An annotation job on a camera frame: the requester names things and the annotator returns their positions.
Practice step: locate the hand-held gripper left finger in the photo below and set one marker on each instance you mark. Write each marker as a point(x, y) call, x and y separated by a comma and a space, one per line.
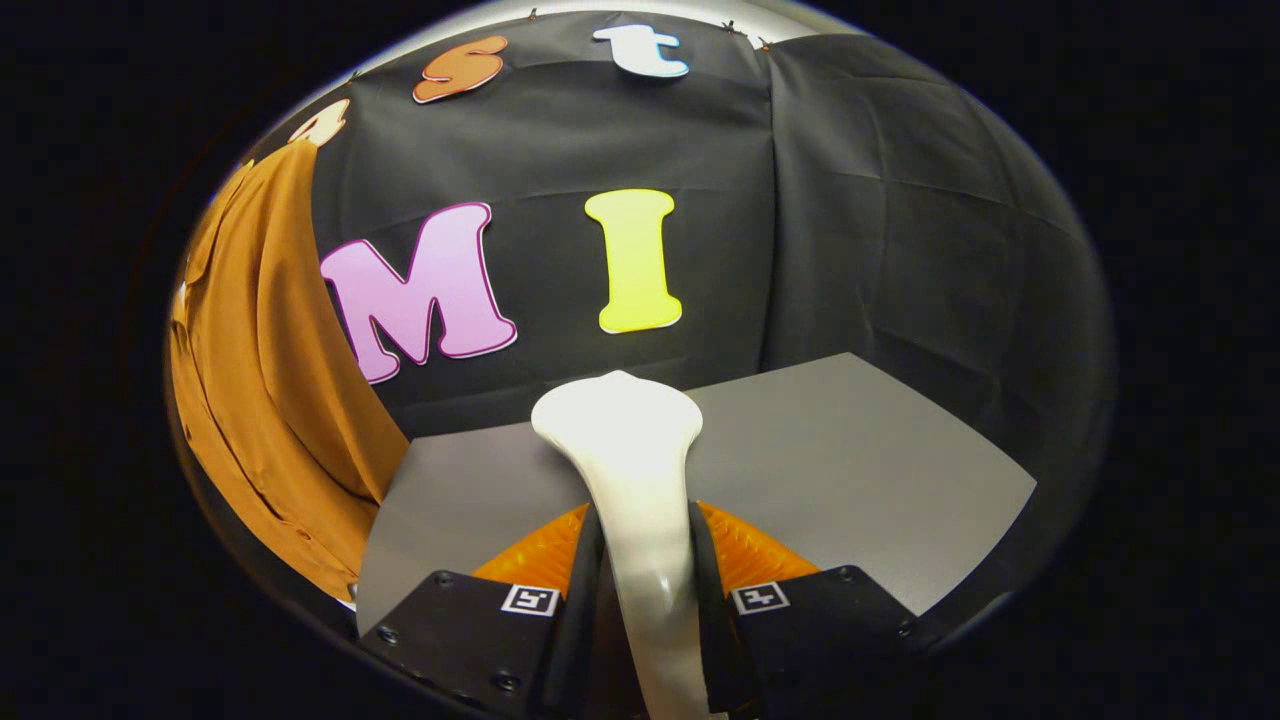
point(583, 620)

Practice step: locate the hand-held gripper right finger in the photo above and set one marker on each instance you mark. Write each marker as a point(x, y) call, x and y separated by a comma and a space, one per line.
point(712, 620)

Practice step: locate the white garment steamer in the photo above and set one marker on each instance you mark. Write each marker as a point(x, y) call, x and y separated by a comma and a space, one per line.
point(630, 450)

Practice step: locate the orange button-up shirt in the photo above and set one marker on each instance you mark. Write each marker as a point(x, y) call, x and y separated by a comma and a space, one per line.
point(270, 380)

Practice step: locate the grey topped white cabinet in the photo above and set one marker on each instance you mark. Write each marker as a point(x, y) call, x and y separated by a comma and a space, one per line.
point(850, 460)

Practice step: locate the black backdrop cloth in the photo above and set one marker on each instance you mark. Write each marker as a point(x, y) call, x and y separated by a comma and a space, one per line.
point(850, 200)

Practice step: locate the row of black cloth clips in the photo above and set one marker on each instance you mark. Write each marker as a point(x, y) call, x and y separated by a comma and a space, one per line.
point(731, 27)

